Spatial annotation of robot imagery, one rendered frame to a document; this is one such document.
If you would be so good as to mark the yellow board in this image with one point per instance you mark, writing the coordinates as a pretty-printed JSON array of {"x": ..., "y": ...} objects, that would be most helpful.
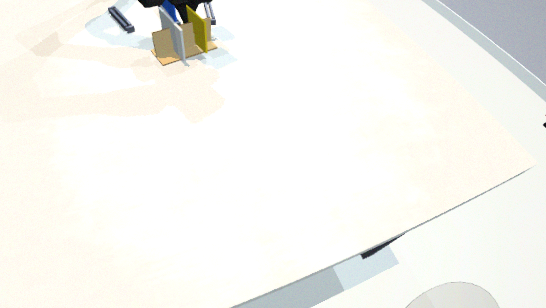
[{"x": 199, "y": 27}]

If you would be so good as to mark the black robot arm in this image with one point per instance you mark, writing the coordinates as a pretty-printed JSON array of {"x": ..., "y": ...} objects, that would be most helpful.
[{"x": 198, "y": 2}]

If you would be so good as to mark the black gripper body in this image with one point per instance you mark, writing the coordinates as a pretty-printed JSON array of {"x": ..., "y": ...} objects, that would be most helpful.
[{"x": 152, "y": 3}]

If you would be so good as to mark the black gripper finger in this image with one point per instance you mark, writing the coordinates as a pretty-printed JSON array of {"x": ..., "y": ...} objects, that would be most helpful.
[
  {"x": 181, "y": 8},
  {"x": 194, "y": 7}
]

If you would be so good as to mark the blue flat board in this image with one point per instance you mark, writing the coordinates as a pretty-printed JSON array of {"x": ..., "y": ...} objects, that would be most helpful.
[{"x": 171, "y": 10}]

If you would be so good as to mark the tan notched board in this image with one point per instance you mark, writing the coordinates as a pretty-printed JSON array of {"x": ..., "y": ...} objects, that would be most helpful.
[{"x": 163, "y": 44}]

